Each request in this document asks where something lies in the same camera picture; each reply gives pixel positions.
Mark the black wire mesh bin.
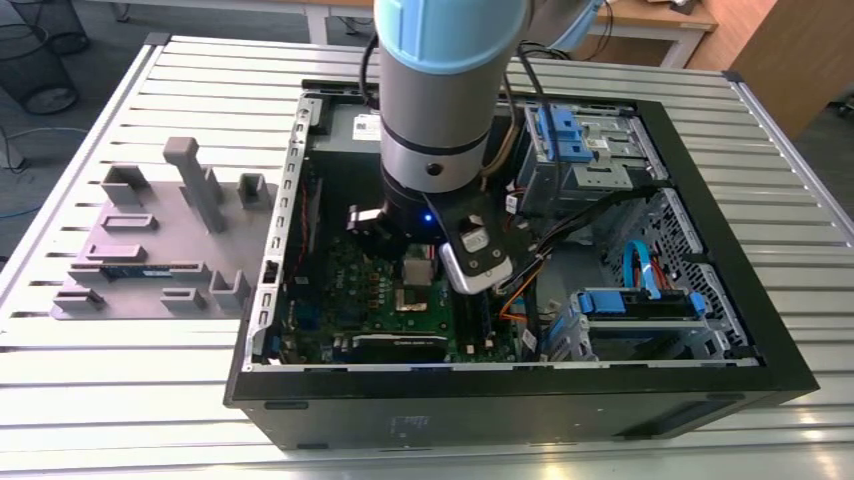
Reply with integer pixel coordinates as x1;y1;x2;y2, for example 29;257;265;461
25;0;92;56
0;22;80;117

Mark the red data wire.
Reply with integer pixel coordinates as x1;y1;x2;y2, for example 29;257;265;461
649;257;672;296

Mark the black RAM slot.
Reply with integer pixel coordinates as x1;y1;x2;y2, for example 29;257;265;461
469;294;489;352
453;294;472;352
461;294;480;352

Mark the CPU socket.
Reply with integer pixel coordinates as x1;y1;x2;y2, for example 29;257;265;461
393;285;429;312

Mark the white desk frame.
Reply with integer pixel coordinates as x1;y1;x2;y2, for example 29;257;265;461
82;0;378;46

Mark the orange wire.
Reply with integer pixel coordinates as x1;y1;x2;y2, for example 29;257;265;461
496;279;539;324

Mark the blue drive latch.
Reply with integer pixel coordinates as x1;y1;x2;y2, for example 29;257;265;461
532;107;596;164

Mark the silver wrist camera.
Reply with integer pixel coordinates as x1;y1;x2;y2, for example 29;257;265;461
422;192;516;297

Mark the wooden desk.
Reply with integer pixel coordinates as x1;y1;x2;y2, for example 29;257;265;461
585;0;720;70

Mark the blue data wire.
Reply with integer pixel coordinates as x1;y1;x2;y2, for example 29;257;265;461
623;239;665;301

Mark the black sleeved cable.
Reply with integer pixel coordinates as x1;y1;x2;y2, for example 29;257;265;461
512;187;659;296

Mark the silver drive cage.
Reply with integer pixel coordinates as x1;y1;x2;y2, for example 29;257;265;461
537;287;759;364
516;102;668;216

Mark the silver power supply unit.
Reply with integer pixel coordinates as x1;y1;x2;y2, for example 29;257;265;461
312;102;386;156

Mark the silver square CPU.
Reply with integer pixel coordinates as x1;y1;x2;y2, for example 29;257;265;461
402;258;436;286

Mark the grey parts rack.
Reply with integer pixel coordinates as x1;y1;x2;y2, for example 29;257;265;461
49;135;281;322

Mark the wooden cabinet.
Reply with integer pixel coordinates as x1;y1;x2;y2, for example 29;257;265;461
685;0;854;144

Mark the black PC case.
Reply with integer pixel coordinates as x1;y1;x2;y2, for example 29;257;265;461
222;77;820;451

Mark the green motherboard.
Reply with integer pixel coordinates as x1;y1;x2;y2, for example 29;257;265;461
276;234;528;366

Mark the black camera cable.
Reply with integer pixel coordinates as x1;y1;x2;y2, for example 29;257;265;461
512;42;559;164
357;33;382;109

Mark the blue disk carrier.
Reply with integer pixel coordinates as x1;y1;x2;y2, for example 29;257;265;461
573;290;707;321

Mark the black graphics card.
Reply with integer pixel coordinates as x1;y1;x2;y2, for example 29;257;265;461
346;330;449;365

